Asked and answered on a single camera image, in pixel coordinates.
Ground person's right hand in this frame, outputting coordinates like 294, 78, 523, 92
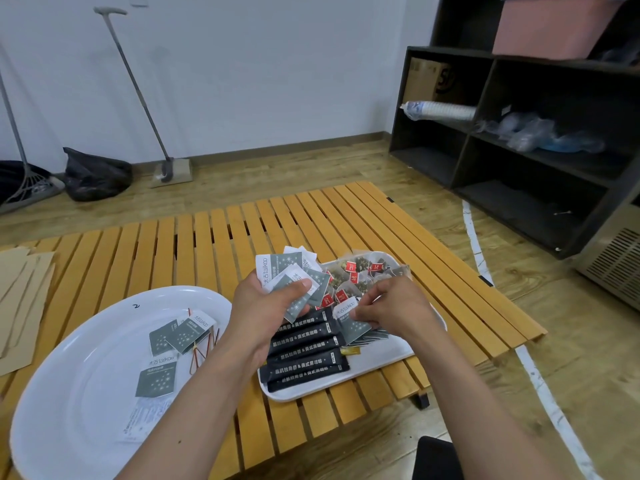
349, 275, 447, 349

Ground person's left hand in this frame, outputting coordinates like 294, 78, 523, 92
223, 272, 315, 377

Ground grey white square sachets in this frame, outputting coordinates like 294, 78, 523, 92
357, 329, 396, 345

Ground white plastic tray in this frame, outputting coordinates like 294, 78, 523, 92
257, 250, 447, 403

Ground bunch of tan rubber bands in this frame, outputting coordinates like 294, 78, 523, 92
187, 308, 222, 377

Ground row of tea bags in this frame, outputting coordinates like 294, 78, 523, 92
315, 252, 412, 308

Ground black stick sachets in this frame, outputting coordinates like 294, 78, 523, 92
259, 307, 351, 394

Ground person's right forearm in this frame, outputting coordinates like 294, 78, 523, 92
409, 324, 566, 480

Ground person's left forearm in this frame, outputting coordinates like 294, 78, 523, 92
115, 344, 251, 480

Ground person's black trousers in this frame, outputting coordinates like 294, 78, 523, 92
411, 435, 463, 480

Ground white floor tape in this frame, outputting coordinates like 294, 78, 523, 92
462, 199, 603, 480

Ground black shelf unit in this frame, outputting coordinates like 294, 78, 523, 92
389, 0, 640, 261

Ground white round bowl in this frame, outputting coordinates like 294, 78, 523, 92
9, 286, 233, 480

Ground sleeve of white paper cups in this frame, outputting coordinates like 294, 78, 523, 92
399, 99, 477, 121

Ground small black garbage bag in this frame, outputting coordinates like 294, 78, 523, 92
63, 147, 135, 203

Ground brown cardboard box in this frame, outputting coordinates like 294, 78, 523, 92
402, 57, 453, 103

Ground stack of brown envelopes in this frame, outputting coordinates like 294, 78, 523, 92
0, 246, 56, 378

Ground large black bag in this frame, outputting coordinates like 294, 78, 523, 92
0, 160, 51, 205

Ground pink storage bin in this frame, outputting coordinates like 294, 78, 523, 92
492, 0, 631, 61

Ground long-handled beige dustpan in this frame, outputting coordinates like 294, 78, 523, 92
93, 7, 195, 189

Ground grey long-handled broom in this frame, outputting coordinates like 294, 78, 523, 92
0, 69, 66, 215

